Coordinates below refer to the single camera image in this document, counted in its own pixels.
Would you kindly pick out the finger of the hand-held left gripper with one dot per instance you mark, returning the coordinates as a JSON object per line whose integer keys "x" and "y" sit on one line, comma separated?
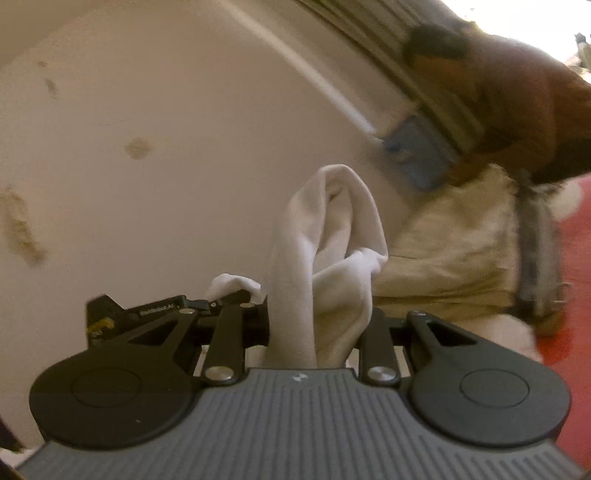
{"x": 221, "y": 301}

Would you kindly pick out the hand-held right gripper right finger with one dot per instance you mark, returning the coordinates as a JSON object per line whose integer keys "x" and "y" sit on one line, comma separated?
{"x": 376, "y": 337}

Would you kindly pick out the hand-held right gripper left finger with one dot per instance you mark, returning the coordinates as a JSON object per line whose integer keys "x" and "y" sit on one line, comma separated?
{"x": 258, "y": 327}

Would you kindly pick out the white printed shirt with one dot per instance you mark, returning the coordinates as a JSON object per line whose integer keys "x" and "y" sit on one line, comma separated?
{"x": 332, "y": 286}

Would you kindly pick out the beige folded garment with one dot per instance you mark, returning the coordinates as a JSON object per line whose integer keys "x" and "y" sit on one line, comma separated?
{"x": 452, "y": 249}

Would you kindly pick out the grey cloth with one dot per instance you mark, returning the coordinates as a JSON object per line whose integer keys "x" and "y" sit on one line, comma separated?
{"x": 535, "y": 258}

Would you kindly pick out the blue cloth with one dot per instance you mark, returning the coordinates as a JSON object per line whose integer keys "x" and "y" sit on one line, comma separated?
{"x": 418, "y": 150}

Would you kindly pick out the pink floral blanket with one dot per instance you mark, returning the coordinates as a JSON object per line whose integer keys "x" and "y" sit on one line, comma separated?
{"x": 572, "y": 323}

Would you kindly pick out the striped beige curtain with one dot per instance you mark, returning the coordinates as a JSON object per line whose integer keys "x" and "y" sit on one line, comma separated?
{"x": 369, "y": 27}

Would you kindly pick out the white wall conduit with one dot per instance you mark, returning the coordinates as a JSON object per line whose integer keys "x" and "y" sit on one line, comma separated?
{"x": 323, "y": 87}

